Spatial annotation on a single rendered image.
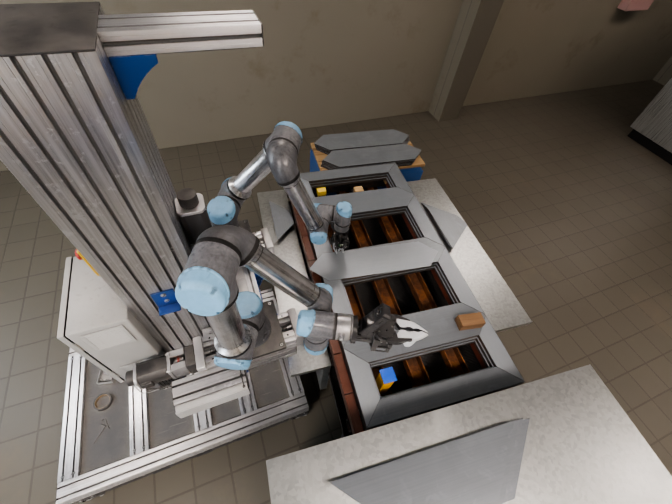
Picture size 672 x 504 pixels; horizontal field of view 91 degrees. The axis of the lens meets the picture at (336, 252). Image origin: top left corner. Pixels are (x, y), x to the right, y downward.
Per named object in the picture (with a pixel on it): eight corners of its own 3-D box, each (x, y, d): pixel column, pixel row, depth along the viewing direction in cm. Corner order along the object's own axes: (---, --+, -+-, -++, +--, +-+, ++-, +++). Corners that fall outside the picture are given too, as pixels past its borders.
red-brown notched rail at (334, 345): (291, 183, 230) (291, 176, 225) (364, 441, 136) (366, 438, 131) (285, 183, 229) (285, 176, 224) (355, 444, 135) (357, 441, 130)
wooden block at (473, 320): (476, 316, 164) (480, 311, 161) (481, 327, 161) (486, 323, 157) (454, 319, 162) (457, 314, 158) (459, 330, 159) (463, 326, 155)
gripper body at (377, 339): (389, 330, 100) (350, 326, 100) (395, 314, 94) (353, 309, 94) (391, 354, 95) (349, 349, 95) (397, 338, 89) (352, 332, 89)
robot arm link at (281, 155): (283, 153, 112) (333, 244, 148) (289, 135, 119) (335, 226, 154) (254, 161, 116) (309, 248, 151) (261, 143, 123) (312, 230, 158)
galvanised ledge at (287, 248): (285, 192, 240) (285, 189, 238) (330, 367, 165) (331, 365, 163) (257, 195, 236) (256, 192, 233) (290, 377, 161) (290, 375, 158)
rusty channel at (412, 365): (343, 184, 247) (344, 179, 243) (444, 424, 151) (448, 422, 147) (333, 186, 245) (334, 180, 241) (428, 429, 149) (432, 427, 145)
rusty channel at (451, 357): (370, 181, 251) (371, 176, 247) (484, 412, 155) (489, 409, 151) (360, 182, 250) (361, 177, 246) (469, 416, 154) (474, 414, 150)
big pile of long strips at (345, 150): (405, 134, 274) (406, 127, 269) (425, 164, 251) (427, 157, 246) (310, 142, 256) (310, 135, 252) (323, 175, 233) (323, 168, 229)
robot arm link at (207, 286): (261, 335, 121) (238, 239, 78) (251, 377, 112) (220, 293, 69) (228, 331, 121) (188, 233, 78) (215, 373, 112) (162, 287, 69)
